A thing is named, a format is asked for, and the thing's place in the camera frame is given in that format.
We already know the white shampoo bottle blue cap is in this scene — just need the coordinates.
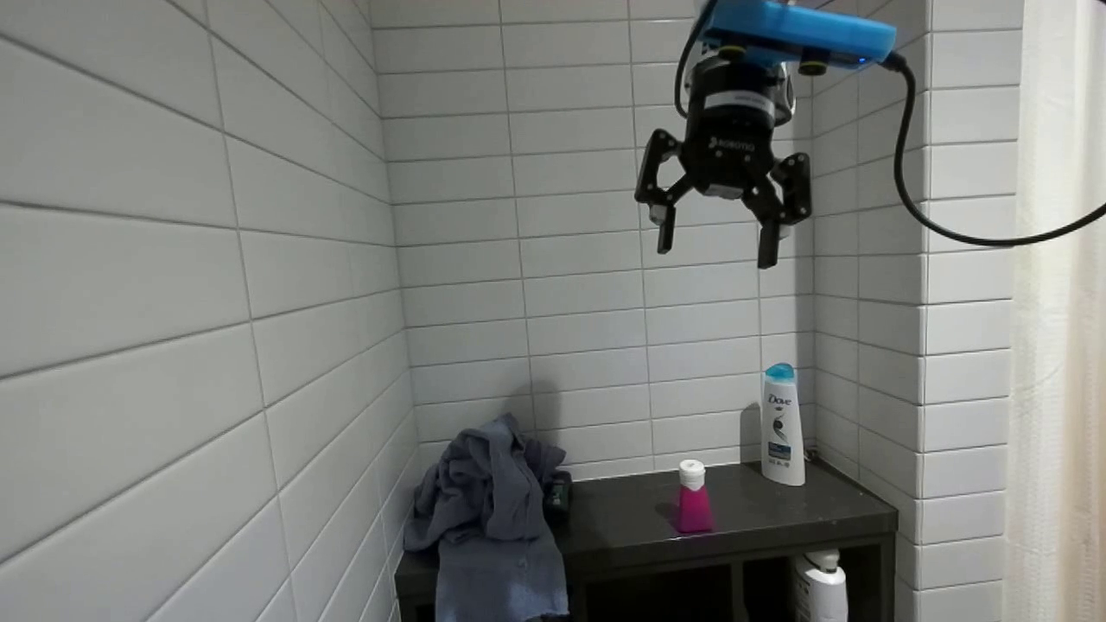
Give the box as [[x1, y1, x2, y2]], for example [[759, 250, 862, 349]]
[[759, 364, 804, 488]]

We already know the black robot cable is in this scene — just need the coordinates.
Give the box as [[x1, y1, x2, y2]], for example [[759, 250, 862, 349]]
[[882, 52, 1106, 252]]

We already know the small dark green bottle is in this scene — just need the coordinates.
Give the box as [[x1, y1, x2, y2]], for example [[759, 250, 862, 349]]
[[545, 469, 574, 516]]

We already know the dark shelf unit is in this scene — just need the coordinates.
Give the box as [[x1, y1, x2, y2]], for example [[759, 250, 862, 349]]
[[394, 461, 901, 622]]

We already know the purple bottle white cap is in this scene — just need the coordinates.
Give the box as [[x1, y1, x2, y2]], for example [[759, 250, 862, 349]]
[[675, 461, 715, 537]]

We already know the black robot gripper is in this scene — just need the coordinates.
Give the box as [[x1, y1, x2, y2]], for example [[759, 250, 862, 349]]
[[634, 45, 812, 269]]

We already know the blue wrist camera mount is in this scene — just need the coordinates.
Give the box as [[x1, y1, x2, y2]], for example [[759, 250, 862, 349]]
[[698, 0, 898, 68]]

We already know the white shower curtain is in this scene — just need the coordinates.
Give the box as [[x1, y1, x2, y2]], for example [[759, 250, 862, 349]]
[[1005, 0, 1106, 622]]

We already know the blue grey towel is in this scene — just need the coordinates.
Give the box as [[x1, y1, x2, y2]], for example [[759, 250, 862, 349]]
[[399, 415, 569, 622]]

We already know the white pump bottle lower shelf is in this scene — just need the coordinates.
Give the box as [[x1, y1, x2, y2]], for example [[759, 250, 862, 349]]
[[797, 551, 850, 622]]

